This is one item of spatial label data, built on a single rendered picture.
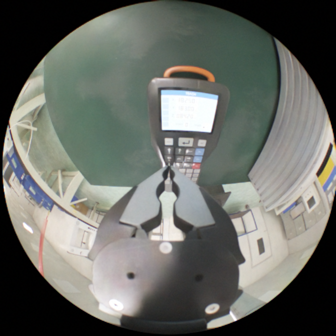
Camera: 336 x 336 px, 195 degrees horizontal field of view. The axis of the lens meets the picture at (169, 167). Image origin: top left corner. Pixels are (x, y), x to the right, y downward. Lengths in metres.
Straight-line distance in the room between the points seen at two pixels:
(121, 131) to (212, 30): 0.20
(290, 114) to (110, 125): 0.28
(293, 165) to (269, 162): 0.05
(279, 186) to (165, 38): 0.26
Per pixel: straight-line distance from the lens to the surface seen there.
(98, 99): 0.17
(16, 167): 2.44
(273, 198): 0.21
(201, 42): 0.15
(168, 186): 0.19
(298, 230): 4.71
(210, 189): 0.71
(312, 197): 3.02
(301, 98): 0.20
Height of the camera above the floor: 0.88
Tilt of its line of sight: 46 degrees down
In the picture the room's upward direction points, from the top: 179 degrees counter-clockwise
